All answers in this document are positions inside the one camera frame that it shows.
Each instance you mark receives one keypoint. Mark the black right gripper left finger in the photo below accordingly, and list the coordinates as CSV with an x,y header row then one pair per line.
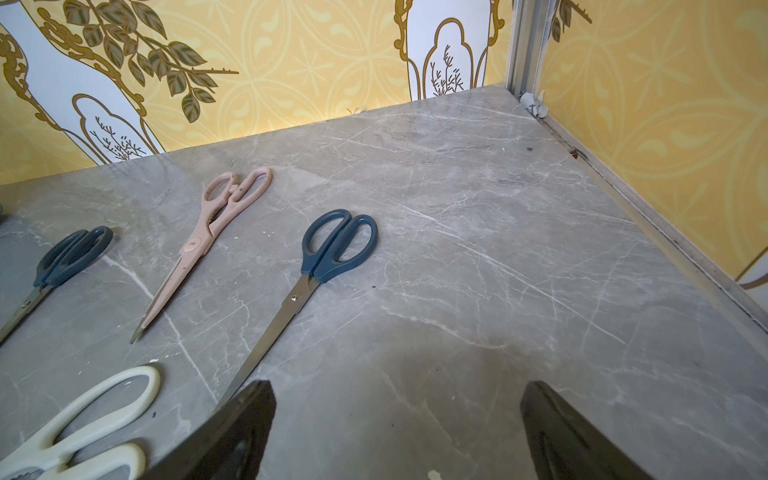
x,y
230,445

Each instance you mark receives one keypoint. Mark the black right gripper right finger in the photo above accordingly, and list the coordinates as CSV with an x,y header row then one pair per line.
x,y
563,444

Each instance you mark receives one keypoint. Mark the dark teal scissors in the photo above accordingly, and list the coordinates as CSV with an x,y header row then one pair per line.
x,y
318,267
67,258

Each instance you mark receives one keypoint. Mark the dark teal scissors back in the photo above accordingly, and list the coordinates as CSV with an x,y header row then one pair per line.
x,y
67,258

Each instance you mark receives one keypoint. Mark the pink scissors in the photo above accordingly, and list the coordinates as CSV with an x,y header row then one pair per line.
x,y
223,200

